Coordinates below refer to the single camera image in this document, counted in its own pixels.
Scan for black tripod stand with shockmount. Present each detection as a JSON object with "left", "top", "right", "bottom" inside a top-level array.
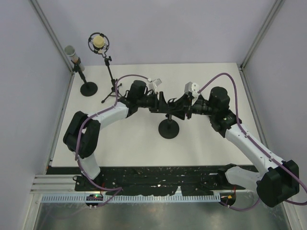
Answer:
[{"left": 87, "top": 32, "right": 128, "bottom": 104}]

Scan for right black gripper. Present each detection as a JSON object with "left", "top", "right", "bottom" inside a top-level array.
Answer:
[{"left": 167, "top": 92, "right": 217, "bottom": 120}]

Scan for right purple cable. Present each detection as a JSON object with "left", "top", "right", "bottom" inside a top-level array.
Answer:
[{"left": 198, "top": 72, "right": 307, "bottom": 212}]

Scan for cream condenser microphone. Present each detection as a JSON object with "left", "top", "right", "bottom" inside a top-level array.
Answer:
[{"left": 93, "top": 35, "right": 105, "bottom": 53}]

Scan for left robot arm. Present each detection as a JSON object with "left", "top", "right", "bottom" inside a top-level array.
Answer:
[{"left": 63, "top": 80, "right": 179, "bottom": 191}]

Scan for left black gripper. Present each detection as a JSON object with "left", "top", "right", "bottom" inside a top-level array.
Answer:
[{"left": 137, "top": 91, "right": 171, "bottom": 113}]

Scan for black round-base mic stand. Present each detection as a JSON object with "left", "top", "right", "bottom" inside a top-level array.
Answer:
[{"left": 158, "top": 105, "right": 179, "bottom": 139}]

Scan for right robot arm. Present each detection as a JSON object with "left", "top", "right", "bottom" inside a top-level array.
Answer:
[{"left": 168, "top": 87, "right": 299, "bottom": 207}]

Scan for rear black round-base stand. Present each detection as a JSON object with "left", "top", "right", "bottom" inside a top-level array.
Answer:
[{"left": 73, "top": 58, "right": 98, "bottom": 97}]

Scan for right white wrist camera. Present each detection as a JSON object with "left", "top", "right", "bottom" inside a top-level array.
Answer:
[{"left": 184, "top": 81, "right": 200, "bottom": 100}]

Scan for white slotted cable duct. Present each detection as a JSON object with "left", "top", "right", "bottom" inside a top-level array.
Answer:
[{"left": 41, "top": 193, "right": 221, "bottom": 204}]

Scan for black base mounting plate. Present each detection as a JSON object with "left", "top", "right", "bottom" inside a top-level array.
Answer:
[{"left": 74, "top": 165, "right": 248, "bottom": 196}]

